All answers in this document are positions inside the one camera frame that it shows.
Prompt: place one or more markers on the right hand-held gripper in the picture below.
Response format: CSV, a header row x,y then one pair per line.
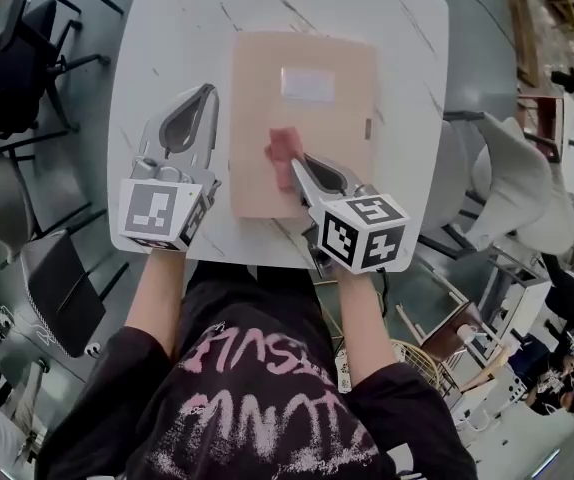
x,y
362,233

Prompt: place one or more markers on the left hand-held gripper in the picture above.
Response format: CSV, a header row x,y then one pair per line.
x,y
149,208

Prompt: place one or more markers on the pink sponge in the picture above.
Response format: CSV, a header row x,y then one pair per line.
x,y
284,148

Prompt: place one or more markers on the beige folder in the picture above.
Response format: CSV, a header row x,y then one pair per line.
x,y
257,168

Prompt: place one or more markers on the person's right forearm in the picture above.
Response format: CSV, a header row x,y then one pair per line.
x,y
362,318

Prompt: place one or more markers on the person's left forearm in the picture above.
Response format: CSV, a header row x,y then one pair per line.
x,y
157,303

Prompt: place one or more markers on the grey upholstered armchair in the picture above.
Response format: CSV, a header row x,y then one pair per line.
x,y
447,178

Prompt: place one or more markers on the black office chair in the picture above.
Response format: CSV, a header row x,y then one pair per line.
x,y
17,68

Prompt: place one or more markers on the brown wooden stool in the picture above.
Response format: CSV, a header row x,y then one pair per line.
x,y
449,330

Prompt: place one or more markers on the dark chair with checkered edge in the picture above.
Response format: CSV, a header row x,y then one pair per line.
x,y
59,293

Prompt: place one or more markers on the yellow rattan chair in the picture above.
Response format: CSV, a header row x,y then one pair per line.
x,y
427,363

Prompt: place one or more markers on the light grey shell chair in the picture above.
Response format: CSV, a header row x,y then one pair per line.
x,y
557,218

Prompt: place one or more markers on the person's black printed shirt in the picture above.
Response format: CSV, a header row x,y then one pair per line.
x,y
267,418

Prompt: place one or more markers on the wooden plank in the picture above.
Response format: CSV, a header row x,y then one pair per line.
x,y
522,28

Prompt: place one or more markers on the white metal frame table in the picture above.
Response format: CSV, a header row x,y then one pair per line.
x,y
527,293

